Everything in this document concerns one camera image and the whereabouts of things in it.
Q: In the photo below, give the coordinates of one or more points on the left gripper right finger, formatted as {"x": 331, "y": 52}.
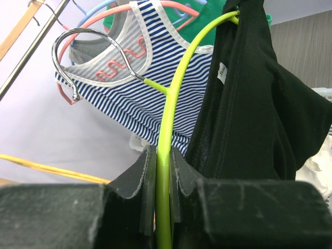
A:
{"x": 217, "y": 213}

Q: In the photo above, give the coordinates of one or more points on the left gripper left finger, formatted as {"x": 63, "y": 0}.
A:
{"x": 116, "y": 215}

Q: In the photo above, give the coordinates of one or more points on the lime green hanger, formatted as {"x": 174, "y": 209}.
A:
{"x": 162, "y": 202}

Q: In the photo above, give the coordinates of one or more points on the yellow plastic hanger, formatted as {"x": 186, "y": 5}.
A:
{"x": 54, "y": 170}

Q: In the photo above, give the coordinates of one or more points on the black tank top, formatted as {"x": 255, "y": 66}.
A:
{"x": 257, "y": 120}

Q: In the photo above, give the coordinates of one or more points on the blue white striped tank top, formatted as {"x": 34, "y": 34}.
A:
{"x": 146, "y": 122}

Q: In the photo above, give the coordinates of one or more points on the pink hanger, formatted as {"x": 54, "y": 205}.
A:
{"x": 105, "y": 80}

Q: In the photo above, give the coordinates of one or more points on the grey tank top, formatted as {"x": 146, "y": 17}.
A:
{"x": 82, "y": 51}

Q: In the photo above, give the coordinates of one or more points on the green tank top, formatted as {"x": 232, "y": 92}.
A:
{"x": 207, "y": 12}

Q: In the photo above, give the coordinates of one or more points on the blue plastic hanger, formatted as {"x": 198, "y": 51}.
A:
{"x": 148, "y": 18}

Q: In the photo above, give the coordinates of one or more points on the white plastic laundry basket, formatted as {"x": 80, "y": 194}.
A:
{"x": 137, "y": 143}

